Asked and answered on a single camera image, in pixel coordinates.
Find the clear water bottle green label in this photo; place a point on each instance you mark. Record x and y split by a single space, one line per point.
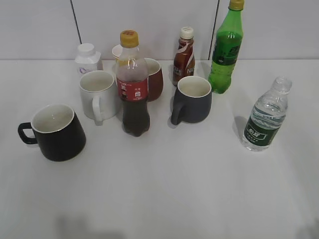
267 116

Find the dark red ceramic mug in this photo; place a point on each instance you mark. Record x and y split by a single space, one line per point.
155 80

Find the black ceramic mug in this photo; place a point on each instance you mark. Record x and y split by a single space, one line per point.
57 131

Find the green soda bottle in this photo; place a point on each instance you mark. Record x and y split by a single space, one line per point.
226 49

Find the dark grey ceramic mug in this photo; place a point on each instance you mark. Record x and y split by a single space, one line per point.
192 100

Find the cola bottle yellow cap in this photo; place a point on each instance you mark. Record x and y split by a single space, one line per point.
132 81

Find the brown coffee drink bottle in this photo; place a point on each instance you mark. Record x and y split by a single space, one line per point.
184 61

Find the white ceramic mug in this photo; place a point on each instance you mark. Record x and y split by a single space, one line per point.
99 96

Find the white plastic milk bottle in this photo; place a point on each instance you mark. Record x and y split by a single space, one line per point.
88 59

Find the small yellow-white cup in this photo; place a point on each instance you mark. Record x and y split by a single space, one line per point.
117 51

